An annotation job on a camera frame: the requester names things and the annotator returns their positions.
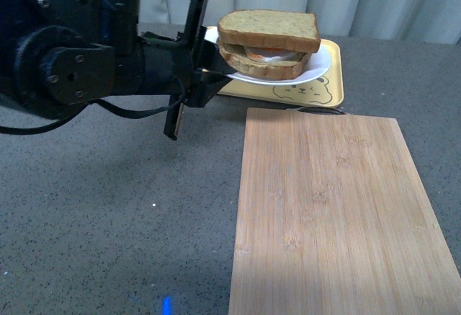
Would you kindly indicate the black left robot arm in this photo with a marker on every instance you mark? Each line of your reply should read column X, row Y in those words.
column 60, row 56

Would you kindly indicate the fried egg filling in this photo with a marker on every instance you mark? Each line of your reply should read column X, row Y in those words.
column 265, row 56

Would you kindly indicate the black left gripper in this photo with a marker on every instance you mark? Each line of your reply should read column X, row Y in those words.
column 190, row 69

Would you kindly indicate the white round plate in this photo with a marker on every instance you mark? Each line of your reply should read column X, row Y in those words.
column 317, row 66

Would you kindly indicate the metal cutting board handle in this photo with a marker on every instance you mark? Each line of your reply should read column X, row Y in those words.
column 319, row 110

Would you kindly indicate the bamboo cutting board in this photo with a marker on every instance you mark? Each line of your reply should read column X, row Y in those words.
column 333, row 218

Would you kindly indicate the yellow bear tray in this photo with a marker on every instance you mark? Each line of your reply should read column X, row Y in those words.
column 320, row 84

